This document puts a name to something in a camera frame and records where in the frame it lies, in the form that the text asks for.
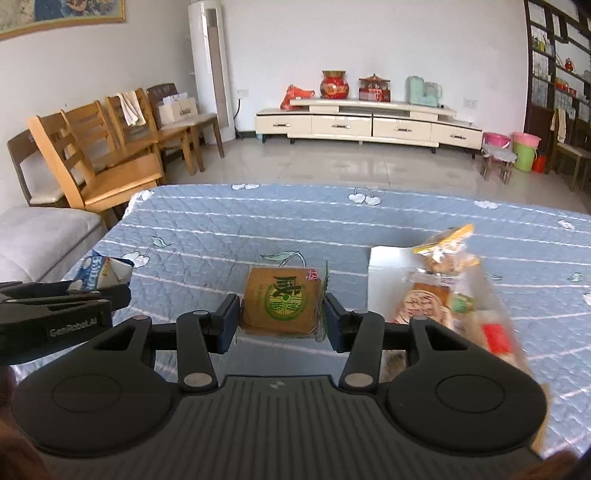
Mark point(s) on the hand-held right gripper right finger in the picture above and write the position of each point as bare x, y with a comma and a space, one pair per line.
334, 323

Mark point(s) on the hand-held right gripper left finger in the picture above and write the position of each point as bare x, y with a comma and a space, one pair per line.
228, 323

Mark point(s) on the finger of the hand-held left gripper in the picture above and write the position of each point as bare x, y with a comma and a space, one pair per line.
115, 295
32, 288

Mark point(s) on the brown biscuit packet green emblem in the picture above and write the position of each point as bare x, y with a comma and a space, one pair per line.
279, 302

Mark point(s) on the clear bread packet round label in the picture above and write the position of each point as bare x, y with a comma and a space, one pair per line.
422, 302

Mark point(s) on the long cracker pack red label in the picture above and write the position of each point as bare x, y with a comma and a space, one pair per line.
466, 295

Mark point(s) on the grey sofa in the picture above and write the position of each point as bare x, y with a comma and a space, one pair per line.
41, 235

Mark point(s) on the blue quilted blanket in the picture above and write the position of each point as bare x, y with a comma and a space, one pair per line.
207, 230

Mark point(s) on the dark brown cushioned chair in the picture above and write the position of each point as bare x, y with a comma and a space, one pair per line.
32, 180
203, 122

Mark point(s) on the light wooden chair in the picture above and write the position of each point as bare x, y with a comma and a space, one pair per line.
87, 134
166, 138
120, 180

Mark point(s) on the white towel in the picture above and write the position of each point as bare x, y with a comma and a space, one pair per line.
131, 108

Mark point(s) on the white gift bag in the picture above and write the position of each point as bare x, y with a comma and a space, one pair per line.
178, 108

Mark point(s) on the cream low cabinet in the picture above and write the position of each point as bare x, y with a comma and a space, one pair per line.
364, 124

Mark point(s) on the red plastic bag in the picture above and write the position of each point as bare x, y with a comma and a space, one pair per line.
298, 97

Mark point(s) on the small wooden stool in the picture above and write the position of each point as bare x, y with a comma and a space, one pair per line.
497, 161

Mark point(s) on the red round jar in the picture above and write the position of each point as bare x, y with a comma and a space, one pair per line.
334, 85

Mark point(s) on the white standing air conditioner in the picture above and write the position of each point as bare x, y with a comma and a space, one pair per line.
210, 74

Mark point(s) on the pink basin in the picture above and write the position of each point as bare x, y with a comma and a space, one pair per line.
496, 138

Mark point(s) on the green bucket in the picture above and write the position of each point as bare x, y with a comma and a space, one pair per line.
525, 154

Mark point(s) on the small red container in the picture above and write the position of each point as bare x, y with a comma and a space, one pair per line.
539, 164

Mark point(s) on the cream cloth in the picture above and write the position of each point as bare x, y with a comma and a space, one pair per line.
559, 124

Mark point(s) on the dark wooden display shelf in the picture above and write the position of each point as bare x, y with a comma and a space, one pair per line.
563, 55

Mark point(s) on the framed floral wall picture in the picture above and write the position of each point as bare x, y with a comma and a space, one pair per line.
55, 11

